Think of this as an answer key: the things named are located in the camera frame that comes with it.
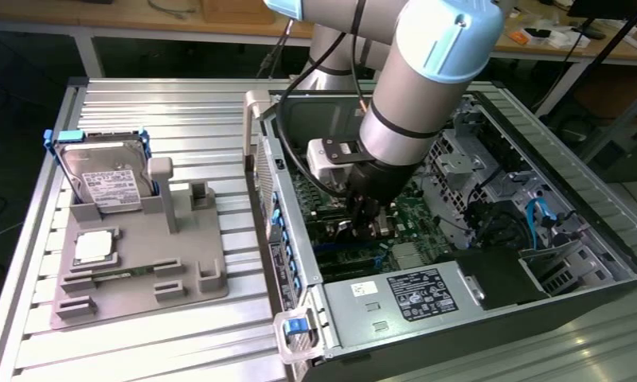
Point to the black plastic duct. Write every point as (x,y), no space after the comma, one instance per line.
(499,278)

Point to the black slanted pole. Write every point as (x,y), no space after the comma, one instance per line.
(620,30)

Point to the white plastic object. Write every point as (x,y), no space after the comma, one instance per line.
(558,37)

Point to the blue release latch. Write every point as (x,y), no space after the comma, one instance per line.
(296,326)

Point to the silver CPU chip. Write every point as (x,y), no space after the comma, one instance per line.
(95,246)

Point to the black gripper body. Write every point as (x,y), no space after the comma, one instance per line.
(383,181)

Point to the long wooden desk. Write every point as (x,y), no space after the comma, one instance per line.
(111,16)

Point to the silver hard disk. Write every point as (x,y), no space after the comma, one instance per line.
(106,179)

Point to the blue expansion slot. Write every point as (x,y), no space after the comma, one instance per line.
(346,249)

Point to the perforated metal drive cage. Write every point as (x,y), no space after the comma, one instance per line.
(456,159)

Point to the silver chipset heatsink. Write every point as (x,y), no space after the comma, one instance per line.
(406,254)

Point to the green Dell motherboard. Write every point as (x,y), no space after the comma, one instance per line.
(408,231)

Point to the cluttered wooden desk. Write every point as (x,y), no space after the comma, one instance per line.
(632,49)

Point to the grey power supply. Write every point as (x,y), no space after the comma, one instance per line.
(362,318)

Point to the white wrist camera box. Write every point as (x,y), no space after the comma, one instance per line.
(324,163)

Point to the green RAM stick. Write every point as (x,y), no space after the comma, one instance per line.
(124,274)

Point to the blue disk carrier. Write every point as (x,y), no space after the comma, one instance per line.
(70,137)

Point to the small orange item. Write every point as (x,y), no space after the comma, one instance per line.
(519,37)

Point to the grey parts rack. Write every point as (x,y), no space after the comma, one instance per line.
(138,254)

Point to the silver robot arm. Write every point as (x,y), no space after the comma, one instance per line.
(403,99)

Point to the black and grey PC case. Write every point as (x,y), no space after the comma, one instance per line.
(510,326)

